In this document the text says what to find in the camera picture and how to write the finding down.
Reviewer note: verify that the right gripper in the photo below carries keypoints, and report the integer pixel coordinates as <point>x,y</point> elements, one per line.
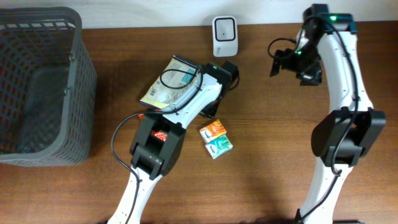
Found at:
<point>312,76</point>

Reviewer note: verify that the grey plastic mesh basket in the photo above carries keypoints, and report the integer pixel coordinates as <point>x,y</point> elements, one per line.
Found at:
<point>48,87</point>

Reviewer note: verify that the orange tissue pack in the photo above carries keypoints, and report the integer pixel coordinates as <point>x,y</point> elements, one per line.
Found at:
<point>212,131</point>

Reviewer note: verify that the white barcode scanner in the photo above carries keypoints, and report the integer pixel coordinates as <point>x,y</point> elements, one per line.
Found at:
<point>225,36</point>

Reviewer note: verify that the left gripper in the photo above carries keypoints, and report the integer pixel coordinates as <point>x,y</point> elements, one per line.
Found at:
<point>210,112</point>

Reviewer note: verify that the yellow snack bag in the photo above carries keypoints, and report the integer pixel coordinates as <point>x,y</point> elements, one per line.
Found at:
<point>178,76</point>

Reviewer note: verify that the teal tissue pack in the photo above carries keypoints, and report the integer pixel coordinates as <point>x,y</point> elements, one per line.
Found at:
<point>219,146</point>

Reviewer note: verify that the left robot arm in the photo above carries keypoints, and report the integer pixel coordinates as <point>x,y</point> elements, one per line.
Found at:
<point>158,142</point>

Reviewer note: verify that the red Hacks candy bag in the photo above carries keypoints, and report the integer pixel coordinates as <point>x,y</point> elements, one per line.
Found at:
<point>151,125</point>

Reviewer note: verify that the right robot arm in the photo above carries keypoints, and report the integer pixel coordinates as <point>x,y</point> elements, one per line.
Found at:
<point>327,43</point>

